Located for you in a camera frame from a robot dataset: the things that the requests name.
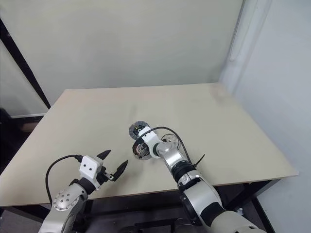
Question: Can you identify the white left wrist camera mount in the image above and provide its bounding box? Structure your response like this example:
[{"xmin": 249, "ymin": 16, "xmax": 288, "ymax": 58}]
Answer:
[{"xmin": 79, "ymin": 156, "xmax": 104, "ymax": 191}]

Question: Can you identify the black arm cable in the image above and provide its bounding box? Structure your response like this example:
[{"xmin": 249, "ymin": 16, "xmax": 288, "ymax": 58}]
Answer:
[
  {"xmin": 45, "ymin": 154, "xmax": 83, "ymax": 203},
  {"xmin": 136, "ymin": 126, "xmax": 195, "ymax": 168}
]

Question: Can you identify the black cable tie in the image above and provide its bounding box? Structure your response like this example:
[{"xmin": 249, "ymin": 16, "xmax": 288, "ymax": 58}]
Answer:
[{"xmin": 191, "ymin": 154, "xmax": 206, "ymax": 168}]

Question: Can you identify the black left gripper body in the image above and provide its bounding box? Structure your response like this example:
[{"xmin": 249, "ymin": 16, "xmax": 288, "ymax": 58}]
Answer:
[{"xmin": 96, "ymin": 165, "xmax": 115, "ymax": 186}]

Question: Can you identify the grey motor housing copper stator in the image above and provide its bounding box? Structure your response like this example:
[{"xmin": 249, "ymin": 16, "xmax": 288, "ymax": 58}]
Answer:
[{"xmin": 132, "ymin": 141, "xmax": 156, "ymax": 161}]

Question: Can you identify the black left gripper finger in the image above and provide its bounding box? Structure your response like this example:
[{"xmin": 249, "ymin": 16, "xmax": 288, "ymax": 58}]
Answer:
[
  {"xmin": 95, "ymin": 149, "xmax": 112, "ymax": 162},
  {"xmin": 114, "ymin": 160, "xmax": 129, "ymax": 182}
]

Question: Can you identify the black table frame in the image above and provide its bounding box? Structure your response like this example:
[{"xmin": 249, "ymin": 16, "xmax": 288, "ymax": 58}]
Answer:
[{"xmin": 0, "ymin": 179, "xmax": 277, "ymax": 233}]

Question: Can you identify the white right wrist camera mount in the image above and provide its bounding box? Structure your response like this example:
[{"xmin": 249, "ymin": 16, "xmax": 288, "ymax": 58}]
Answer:
[{"xmin": 140, "ymin": 128, "xmax": 162, "ymax": 160}]

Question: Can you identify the grey window ledge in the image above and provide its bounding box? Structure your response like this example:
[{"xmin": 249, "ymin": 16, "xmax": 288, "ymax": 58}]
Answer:
[{"xmin": 11, "ymin": 112, "xmax": 47, "ymax": 119}]

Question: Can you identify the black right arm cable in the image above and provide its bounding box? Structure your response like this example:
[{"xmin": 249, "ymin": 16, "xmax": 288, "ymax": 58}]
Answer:
[{"xmin": 136, "ymin": 126, "xmax": 195, "ymax": 168}]

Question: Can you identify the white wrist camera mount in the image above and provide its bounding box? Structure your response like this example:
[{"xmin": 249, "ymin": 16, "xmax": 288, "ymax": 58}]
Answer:
[
  {"xmin": 79, "ymin": 156, "xmax": 104, "ymax": 191},
  {"xmin": 140, "ymin": 128, "xmax": 162, "ymax": 160}
]

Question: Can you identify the black diagonal frame post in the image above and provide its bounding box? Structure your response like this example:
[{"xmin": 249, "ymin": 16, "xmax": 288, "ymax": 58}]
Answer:
[{"xmin": 0, "ymin": 17, "xmax": 52, "ymax": 110}]

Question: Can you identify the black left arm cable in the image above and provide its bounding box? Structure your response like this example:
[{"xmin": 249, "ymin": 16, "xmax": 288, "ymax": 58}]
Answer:
[{"xmin": 45, "ymin": 154, "xmax": 83, "ymax": 203}]

